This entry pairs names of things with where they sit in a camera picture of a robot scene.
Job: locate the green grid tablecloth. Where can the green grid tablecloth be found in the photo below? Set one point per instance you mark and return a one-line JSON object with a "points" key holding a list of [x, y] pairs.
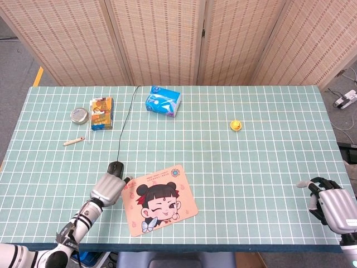
{"points": [[251, 167]]}

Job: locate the beige wooden stick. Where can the beige wooden stick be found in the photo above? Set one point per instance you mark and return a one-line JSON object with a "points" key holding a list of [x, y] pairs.
{"points": [[72, 141]]}

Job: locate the blue grey chair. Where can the blue grey chair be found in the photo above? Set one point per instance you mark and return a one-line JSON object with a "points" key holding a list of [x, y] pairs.
{"points": [[175, 261]]}

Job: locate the round metal tin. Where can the round metal tin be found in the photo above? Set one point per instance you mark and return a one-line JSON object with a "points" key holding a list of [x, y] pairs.
{"points": [[79, 115]]}

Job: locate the yellow floor tape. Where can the yellow floor tape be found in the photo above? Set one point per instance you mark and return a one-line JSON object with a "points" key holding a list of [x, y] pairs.
{"points": [[38, 76]]}

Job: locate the cartoon girl mouse pad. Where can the cartoon girl mouse pad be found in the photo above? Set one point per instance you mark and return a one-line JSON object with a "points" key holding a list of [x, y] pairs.
{"points": [[178, 212]]}

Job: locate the yellow duck toy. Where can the yellow duck toy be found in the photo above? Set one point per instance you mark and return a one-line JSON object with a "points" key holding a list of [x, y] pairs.
{"points": [[235, 125]]}

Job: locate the white power strip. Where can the white power strip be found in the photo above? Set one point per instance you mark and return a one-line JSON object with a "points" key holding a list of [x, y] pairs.
{"points": [[347, 99]]}

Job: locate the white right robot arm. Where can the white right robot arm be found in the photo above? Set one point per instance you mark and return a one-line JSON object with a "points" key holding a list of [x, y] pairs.
{"points": [[350, 251]]}

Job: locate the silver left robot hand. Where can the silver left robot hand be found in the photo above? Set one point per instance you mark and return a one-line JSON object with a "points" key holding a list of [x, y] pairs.
{"points": [[107, 190]]}

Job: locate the black computer mouse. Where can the black computer mouse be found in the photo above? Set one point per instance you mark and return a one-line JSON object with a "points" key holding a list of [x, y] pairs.
{"points": [[115, 167]]}

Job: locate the blue box under table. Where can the blue box under table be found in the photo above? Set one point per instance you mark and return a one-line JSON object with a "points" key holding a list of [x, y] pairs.
{"points": [[89, 258]]}

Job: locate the orange and blue carton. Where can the orange and blue carton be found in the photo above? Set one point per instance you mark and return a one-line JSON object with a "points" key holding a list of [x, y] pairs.
{"points": [[101, 114]]}

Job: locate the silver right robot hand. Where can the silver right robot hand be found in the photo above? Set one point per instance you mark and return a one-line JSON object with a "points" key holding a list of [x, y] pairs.
{"points": [[337, 206]]}

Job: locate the blue tissue pack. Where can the blue tissue pack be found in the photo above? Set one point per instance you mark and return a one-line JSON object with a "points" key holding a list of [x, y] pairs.
{"points": [[161, 103]]}

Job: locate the black screen hinge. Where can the black screen hinge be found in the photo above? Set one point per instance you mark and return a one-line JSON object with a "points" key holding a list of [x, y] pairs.
{"points": [[203, 28]]}

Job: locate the bamboo folding screen panel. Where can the bamboo folding screen panel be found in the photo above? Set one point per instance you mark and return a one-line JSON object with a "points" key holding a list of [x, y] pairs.
{"points": [[312, 44], [237, 42], [69, 42], [159, 42]]}

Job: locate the black floor equipment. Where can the black floor equipment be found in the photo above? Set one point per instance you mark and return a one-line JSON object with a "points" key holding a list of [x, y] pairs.
{"points": [[348, 153]]}

